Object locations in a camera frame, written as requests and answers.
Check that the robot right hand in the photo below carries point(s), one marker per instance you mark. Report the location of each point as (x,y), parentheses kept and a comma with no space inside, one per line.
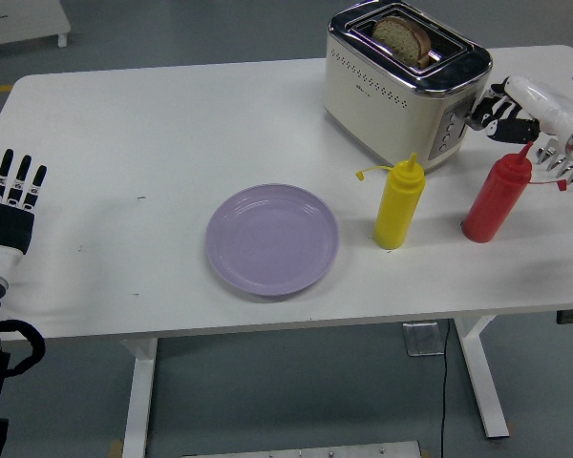
(535,100)

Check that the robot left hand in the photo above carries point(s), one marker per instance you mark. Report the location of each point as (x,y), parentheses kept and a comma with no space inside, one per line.
(5,224)

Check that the brown bread slice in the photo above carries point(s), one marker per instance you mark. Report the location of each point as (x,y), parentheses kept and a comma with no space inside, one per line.
(398,35)

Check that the cream and chrome toaster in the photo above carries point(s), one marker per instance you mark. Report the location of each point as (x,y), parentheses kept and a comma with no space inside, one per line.
(382,105)

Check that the purple plate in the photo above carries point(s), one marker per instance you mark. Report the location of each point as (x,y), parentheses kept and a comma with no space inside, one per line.
(272,241)

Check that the small metal floor plate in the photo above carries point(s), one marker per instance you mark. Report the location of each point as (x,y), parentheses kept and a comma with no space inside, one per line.
(422,339)

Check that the metal toast rack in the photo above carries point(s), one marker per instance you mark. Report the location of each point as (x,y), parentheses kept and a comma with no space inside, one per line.
(561,164)

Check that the red squeeze bottle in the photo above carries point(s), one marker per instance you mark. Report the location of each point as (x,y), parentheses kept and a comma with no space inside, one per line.
(496,200)

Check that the yellow squeeze bottle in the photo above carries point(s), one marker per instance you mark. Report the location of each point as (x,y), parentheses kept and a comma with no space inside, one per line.
(398,210)

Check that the white platform furniture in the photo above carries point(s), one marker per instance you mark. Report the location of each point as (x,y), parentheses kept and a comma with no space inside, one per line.
(19,19)

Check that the white table leg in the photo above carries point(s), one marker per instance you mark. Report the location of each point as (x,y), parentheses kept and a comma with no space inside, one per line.
(138,396)
(487,381)

